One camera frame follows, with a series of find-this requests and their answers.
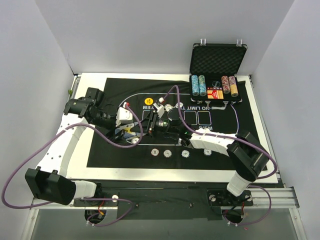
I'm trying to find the red chip row in case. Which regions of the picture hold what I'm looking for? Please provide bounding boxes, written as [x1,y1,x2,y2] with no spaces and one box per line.
[221,75,231,94]

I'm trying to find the red orange card deck box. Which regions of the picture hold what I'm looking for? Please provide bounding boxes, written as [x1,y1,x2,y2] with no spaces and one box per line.
[207,89,224,100]

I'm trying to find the tan chip row in case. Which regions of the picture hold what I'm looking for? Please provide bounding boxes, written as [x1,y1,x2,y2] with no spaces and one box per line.
[228,76,239,98]

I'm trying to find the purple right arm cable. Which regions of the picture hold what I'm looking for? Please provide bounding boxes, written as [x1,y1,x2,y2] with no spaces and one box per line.
[132,84,279,227]

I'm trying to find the yellow dealer button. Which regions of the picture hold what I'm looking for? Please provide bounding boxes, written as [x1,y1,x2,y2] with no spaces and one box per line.
[144,97,154,106]

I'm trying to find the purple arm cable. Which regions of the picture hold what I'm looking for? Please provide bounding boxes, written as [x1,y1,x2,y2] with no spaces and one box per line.
[1,103,145,227]
[132,84,279,227]

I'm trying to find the clear round button in case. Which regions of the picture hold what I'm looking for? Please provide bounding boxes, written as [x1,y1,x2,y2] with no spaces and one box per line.
[212,80,221,88]

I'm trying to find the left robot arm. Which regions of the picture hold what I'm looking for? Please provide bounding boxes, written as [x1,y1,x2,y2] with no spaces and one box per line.
[25,87,147,206]

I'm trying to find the blue chip row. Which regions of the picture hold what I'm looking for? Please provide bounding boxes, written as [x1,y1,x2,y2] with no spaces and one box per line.
[191,75,200,97]
[198,75,207,97]

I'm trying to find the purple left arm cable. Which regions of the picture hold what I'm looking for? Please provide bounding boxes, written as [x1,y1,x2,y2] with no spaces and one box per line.
[1,103,145,227]

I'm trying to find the red white chip stack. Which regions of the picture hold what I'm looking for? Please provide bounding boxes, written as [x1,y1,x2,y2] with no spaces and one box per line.
[151,148,160,156]

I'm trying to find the blue playing card deck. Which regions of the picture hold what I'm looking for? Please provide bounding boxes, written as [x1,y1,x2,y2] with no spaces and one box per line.
[115,122,141,140]

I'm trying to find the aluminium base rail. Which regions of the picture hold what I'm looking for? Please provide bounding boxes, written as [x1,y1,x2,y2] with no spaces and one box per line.
[31,186,300,210]

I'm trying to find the black poker chip case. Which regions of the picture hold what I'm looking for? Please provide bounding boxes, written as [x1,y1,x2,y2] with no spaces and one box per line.
[189,38,248,109]

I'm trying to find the blue white chip stack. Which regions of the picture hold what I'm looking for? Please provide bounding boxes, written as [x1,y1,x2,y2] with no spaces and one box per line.
[181,150,190,158]

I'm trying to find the blue chip row left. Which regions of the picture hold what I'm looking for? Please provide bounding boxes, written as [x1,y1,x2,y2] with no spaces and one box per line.
[191,75,200,97]

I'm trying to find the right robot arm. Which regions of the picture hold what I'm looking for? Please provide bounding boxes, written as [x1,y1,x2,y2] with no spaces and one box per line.
[147,101,270,205]

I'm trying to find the black poker table mat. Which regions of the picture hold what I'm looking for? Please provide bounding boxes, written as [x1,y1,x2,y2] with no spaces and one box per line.
[87,78,258,171]

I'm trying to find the grey white single chip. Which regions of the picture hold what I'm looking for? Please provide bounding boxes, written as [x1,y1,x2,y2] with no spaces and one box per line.
[131,137,139,144]

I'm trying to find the grey white chip stack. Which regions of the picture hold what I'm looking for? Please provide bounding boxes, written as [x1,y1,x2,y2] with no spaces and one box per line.
[163,149,172,158]

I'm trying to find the blue chip row right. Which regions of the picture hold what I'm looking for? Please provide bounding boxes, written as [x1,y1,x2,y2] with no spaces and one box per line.
[198,75,207,97]

